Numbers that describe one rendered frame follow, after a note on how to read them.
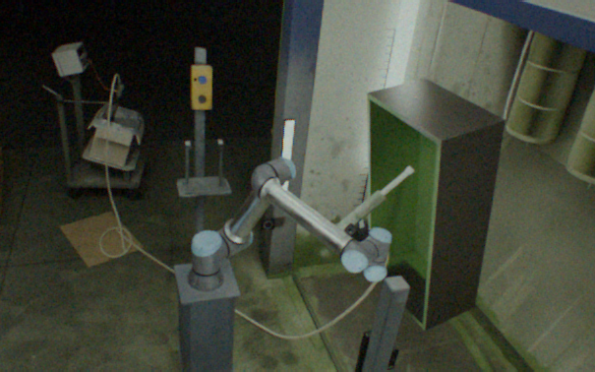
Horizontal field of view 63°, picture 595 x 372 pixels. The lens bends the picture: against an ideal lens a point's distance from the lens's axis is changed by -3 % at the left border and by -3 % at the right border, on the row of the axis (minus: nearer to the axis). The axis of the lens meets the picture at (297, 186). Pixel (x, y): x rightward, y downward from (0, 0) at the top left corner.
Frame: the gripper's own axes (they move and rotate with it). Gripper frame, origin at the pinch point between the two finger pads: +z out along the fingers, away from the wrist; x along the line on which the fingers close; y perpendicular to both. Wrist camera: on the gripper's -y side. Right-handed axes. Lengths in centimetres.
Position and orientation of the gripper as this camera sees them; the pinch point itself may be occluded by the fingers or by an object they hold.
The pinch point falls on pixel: (356, 221)
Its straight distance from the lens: 234.0
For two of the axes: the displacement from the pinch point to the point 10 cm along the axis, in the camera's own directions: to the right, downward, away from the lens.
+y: 7.4, 5.5, 3.9
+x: 6.7, -6.7, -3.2
